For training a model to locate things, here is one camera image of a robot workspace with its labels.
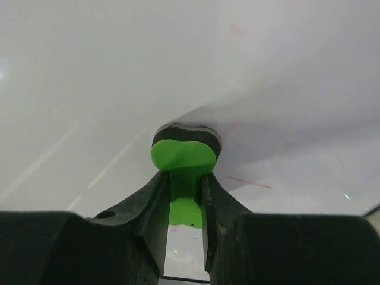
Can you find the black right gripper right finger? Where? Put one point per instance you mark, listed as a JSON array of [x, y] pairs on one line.
[[242, 247]]

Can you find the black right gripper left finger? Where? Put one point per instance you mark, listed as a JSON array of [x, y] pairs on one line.
[[125, 244]]

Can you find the green whiteboard eraser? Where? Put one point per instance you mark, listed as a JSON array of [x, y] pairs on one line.
[[186, 153]]

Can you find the black framed whiteboard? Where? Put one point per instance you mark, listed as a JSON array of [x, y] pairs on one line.
[[291, 87]]

